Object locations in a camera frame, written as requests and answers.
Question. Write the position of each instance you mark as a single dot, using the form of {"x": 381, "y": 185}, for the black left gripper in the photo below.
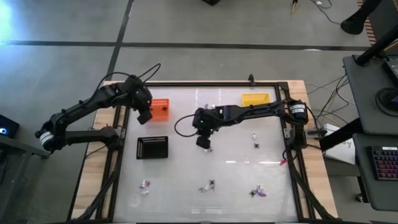
{"x": 145, "y": 117}

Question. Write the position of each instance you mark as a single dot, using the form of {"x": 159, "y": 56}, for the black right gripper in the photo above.
{"x": 203, "y": 142}

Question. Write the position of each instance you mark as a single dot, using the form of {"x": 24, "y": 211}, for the orange plastic basket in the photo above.
{"x": 160, "y": 115}

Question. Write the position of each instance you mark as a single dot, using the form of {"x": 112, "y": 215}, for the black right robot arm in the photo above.
{"x": 248, "y": 112}

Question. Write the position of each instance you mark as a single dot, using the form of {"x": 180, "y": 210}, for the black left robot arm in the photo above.
{"x": 90, "y": 101}

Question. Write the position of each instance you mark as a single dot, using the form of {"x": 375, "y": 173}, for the black plastic basket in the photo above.
{"x": 152, "y": 151}

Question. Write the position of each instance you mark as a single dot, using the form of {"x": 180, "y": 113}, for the yellow plastic basket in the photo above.
{"x": 255, "y": 99}

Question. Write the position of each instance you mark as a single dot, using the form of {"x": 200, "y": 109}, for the red marker pen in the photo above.
{"x": 283, "y": 162}

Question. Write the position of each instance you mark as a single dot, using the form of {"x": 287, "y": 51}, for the grey metal mounting plate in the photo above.
{"x": 286, "y": 133}

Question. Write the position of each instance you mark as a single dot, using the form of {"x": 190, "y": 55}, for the clear round plastic disc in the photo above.
{"x": 134, "y": 200}

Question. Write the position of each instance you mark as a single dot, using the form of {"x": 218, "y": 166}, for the grey metal stand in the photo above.
{"x": 31, "y": 150}

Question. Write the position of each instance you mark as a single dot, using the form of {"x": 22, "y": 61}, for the white power box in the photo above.
{"x": 331, "y": 129}

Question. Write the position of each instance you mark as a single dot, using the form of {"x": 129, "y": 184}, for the black device blue light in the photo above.
{"x": 11, "y": 124}

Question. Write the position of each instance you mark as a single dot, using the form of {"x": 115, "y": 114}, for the black desk leg beam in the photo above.
{"x": 342, "y": 133}

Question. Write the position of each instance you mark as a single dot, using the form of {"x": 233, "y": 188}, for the white paper sheet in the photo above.
{"x": 342, "y": 152}

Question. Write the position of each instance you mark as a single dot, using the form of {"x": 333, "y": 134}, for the grey desk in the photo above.
{"x": 370, "y": 84}
{"x": 362, "y": 174}

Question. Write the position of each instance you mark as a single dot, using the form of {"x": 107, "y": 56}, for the wooden stick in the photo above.
{"x": 293, "y": 7}

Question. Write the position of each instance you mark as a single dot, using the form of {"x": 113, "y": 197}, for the black caster wheel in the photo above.
{"x": 359, "y": 198}

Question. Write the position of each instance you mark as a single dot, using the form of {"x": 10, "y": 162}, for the white power adapter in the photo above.
{"x": 319, "y": 2}

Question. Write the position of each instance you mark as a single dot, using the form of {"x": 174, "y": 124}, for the black backlit keyboard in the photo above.
{"x": 385, "y": 163}

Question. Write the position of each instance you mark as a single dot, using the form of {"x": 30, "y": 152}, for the black stand leg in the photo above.
{"x": 376, "y": 46}
{"x": 353, "y": 25}

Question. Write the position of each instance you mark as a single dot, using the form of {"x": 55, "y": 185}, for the black aluminium table frame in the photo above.
{"x": 202, "y": 84}

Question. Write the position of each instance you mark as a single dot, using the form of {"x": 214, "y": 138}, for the black frame clamp knob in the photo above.
{"x": 251, "y": 79}

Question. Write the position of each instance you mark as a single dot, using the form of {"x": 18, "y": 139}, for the black corner bracket plate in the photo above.
{"x": 283, "y": 86}

